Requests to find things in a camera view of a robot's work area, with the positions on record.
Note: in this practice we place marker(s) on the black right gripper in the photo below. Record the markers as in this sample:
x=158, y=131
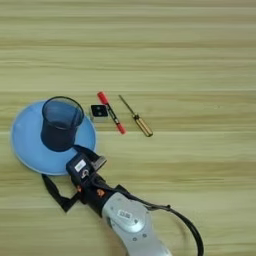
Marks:
x=93, y=196

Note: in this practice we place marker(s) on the black mesh pen cup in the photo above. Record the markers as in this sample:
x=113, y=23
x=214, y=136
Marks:
x=58, y=140

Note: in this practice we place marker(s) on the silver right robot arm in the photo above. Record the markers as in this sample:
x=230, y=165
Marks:
x=133, y=223

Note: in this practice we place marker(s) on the blue round plate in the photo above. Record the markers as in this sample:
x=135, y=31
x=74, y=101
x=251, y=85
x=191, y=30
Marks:
x=26, y=143

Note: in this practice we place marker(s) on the small black white square box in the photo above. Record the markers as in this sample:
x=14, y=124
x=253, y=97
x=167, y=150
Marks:
x=99, y=111

